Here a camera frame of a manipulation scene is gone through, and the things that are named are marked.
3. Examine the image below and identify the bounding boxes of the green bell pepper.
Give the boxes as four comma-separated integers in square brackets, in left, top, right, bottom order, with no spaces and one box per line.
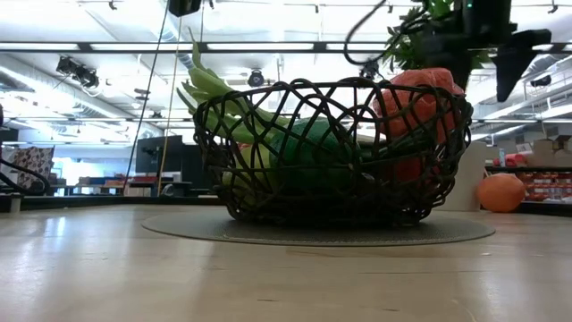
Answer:
[270,116,361,193]

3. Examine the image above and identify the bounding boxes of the green plant in white pot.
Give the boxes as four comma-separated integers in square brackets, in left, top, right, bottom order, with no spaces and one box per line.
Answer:
[382,0,492,212]

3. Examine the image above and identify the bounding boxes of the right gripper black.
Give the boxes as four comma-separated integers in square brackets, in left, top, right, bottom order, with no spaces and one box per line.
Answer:
[419,0,553,103]

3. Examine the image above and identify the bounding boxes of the black cabinet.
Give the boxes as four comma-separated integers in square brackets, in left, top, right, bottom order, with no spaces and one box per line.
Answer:
[181,143,214,190]

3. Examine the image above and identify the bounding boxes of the shelf with red goods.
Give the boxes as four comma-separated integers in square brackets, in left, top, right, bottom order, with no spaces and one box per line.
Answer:
[484,151,572,215]

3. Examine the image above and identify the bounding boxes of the orange fruit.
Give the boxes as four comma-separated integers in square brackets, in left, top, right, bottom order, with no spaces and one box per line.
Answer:
[475,173,527,214]

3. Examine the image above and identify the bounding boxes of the round grey placemat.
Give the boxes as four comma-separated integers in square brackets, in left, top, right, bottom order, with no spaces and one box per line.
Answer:
[141,208,496,248]

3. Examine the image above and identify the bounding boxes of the yellow hanging cable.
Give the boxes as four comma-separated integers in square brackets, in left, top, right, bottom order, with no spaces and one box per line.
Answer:
[158,16,184,196]

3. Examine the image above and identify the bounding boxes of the dark woven wire basket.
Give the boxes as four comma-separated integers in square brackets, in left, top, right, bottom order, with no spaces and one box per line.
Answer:
[192,76,475,227]

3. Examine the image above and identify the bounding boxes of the orange ribbed pumpkin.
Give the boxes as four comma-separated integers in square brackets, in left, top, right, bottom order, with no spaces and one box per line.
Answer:
[372,66,466,144]

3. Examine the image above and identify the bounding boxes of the thick black curved cable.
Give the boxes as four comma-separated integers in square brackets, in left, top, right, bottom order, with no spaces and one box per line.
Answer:
[0,158,51,197]

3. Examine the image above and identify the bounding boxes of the green white celery bunch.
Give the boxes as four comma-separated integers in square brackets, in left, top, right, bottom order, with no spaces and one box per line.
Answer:
[176,26,296,147]

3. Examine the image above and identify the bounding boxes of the black aluminium table frame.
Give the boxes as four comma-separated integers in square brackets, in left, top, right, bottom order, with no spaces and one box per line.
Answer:
[0,195,572,216]

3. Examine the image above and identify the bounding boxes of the thin black hanging cable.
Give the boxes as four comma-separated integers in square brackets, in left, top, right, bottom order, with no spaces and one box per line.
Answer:
[123,0,172,176]

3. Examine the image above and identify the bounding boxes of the long linear ceiling light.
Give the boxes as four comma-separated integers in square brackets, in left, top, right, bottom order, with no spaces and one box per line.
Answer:
[0,40,572,55]

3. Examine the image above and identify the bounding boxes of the patterned chair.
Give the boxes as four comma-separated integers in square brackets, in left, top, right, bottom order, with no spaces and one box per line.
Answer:
[11,146,55,191]

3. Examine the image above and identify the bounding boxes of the cardboard boxes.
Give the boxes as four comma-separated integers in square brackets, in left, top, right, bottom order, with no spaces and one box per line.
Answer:
[526,136,572,167]

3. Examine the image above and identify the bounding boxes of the black right arm cable loop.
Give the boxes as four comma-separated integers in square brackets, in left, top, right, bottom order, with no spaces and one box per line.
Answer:
[342,0,421,67]

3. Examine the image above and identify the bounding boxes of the black computer monitor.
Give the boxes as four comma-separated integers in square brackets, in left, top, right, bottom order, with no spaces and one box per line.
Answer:
[135,135,184,174]

